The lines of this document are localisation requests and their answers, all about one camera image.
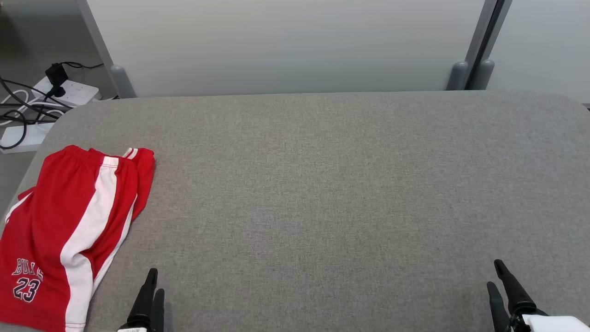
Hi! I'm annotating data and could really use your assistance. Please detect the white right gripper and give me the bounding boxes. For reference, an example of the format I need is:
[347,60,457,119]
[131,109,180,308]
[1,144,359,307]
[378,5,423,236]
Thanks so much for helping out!
[487,259,590,332]

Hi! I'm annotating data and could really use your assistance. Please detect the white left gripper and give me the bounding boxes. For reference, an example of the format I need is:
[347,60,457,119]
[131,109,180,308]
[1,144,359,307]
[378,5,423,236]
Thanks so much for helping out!
[117,268,165,332]

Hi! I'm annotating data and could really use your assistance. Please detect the red shorts with white stripes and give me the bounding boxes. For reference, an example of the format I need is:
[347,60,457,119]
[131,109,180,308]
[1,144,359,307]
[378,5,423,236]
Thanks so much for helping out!
[0,145,140,332]

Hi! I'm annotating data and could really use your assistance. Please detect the black power plug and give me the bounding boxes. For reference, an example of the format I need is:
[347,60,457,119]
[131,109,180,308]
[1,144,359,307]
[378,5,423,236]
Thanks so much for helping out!
[45,63,70,98]

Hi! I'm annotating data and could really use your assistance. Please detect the wide white partition panel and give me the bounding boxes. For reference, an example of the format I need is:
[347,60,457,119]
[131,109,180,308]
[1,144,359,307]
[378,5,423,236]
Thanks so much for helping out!
[87,0,487,98]

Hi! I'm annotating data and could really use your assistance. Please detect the black floor cable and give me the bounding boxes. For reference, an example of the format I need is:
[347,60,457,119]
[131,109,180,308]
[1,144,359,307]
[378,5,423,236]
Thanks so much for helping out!
[0,76,74,151]

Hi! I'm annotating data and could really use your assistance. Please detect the grey partition post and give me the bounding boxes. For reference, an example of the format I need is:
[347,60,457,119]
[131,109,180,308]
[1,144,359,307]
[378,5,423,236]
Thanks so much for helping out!
[75,0,138,99]
[470,0,513,91]
[446,0,501,91]

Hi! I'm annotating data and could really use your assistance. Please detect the black plug cable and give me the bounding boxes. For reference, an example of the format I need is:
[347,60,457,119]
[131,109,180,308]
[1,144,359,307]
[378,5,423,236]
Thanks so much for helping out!
[60,60,105,70]

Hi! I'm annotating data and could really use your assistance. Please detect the white floor cable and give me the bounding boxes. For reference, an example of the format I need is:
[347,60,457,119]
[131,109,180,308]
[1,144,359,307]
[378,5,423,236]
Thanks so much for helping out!
[0,89,65,128]

